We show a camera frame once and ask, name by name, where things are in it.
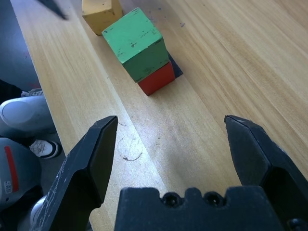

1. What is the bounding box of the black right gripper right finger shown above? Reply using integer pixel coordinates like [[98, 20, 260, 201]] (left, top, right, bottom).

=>
[[224, 115, 308, 231]]

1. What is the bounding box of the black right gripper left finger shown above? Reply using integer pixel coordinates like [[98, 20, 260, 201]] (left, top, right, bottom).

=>
[[30, 115, 119, 231]]

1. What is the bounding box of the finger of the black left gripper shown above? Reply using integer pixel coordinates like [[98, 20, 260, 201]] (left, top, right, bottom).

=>
[[35, 0, 70, 21]]

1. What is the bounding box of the yellow wooden block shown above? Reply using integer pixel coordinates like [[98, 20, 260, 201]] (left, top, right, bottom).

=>
[[81, 0, 124, 37]]

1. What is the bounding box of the green wooden block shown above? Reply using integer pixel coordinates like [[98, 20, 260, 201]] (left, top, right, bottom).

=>
[[102, 7, 170, 83]]

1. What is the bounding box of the red wooden block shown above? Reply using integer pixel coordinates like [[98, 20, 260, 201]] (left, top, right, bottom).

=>
[[137, 60, 176, 97]]

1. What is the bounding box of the white sneaker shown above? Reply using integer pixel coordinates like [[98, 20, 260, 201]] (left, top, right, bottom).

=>
[[29, 139, 63, 159], [21, 88, 45, 98]]

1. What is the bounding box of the grey robot left leg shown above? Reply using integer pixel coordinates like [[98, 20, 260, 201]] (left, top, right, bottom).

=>
[[0, 95, 58, 140]]

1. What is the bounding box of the black trouser leg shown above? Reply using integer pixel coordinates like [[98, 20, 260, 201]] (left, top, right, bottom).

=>
[[0, 78, 24, 103]]

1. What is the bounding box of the black tape mark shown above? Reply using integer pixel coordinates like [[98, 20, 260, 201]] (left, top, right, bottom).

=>
[[167, 52, 185, 79]]

